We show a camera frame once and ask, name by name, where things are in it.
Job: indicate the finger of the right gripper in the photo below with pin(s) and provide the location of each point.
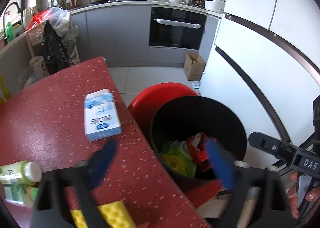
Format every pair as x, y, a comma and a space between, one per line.
280, 149

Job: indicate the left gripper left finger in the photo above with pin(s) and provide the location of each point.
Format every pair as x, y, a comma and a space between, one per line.
51, 207

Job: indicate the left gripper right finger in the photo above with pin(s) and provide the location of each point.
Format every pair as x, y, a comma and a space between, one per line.
272, 206

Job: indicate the light green drink bottle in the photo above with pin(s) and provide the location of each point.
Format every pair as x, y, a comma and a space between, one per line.
23, 172

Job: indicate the yellow sponge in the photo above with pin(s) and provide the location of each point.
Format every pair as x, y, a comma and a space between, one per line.
115, 214

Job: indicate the white blue carton box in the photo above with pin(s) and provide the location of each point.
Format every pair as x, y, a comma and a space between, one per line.
101, 118

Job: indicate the green-capped white juice bottle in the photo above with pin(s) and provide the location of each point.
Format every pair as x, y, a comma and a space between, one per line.
20, 195

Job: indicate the red plastic bag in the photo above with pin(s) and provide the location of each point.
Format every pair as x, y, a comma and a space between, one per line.
196, 150

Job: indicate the green plastic wrapper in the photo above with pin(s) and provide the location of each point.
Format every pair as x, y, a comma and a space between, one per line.
177, 157

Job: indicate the black trash bin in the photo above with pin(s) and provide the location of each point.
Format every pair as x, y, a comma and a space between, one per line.
216, 121

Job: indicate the black kitchen faucet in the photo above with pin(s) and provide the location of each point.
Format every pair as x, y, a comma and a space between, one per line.
12, 22

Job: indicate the white refrigerator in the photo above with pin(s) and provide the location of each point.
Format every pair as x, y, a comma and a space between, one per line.
246, 40

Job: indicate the cardboard box on floor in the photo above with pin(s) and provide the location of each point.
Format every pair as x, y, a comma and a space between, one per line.
193, 66

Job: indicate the red stool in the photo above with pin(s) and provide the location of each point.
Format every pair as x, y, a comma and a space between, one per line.
162, 123

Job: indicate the black plastic bag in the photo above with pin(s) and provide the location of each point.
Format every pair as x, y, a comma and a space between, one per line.
56, 57

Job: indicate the white rice cooker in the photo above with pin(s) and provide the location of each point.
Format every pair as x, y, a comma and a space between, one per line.
214, 5

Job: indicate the black built-in oven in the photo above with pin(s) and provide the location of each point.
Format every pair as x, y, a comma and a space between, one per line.
176, 28

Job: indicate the beige perforated storage basket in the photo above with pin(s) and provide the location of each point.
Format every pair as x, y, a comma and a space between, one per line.
34, 39

